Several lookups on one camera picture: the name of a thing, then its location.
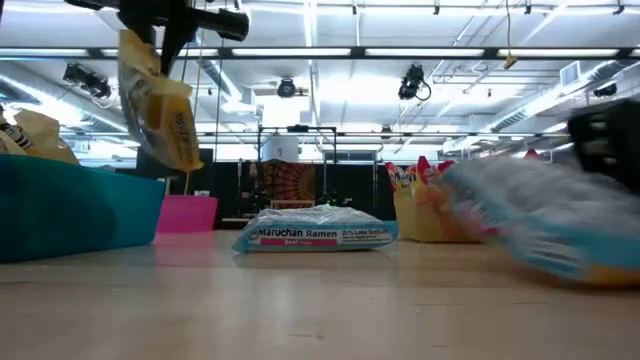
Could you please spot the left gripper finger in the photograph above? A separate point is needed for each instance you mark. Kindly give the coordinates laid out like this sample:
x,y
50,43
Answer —
x,y
175,40
140,32

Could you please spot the blue less-sodium beef ramen pack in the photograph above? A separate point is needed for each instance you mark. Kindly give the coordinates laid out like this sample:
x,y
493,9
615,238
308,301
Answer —
x,y
315,232
550,225

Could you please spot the pink plastic bin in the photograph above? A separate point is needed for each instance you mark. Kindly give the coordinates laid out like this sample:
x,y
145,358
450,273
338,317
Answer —
x,y
187,215

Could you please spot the teal plastic bin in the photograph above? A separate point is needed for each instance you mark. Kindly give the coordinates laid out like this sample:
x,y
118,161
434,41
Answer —
x,y
75,210

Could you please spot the yellow plastic bin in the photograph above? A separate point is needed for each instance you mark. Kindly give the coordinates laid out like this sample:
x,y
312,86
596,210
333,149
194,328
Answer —
x,y
425,220

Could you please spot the white cylindrical container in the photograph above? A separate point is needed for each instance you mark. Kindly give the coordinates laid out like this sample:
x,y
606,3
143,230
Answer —
x,y
280,149

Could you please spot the orange patterned mandala tapestry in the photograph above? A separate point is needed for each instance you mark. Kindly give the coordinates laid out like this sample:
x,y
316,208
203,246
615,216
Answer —
x,y
290,180

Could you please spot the long linear ceiling light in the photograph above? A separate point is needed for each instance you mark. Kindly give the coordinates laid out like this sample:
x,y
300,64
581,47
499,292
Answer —
x,y
425,52

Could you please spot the black device green light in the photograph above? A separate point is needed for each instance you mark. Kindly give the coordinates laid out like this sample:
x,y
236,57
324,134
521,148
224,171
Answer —
x,y
332,200

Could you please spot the black ceiling-mounted camera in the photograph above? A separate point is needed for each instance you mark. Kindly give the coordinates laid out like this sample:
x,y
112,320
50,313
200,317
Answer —
x,y
412,82
286,88
605,90
87,80

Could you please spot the silver spiral air duct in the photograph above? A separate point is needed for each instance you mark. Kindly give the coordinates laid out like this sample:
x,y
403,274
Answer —
x,y
230,87
550,97

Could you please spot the black metal frame stand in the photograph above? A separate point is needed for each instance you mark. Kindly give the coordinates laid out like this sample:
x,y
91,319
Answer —
x,y
297,128

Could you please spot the thin black horizontal rail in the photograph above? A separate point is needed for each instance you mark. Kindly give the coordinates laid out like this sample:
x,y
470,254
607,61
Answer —
x,y
450,134

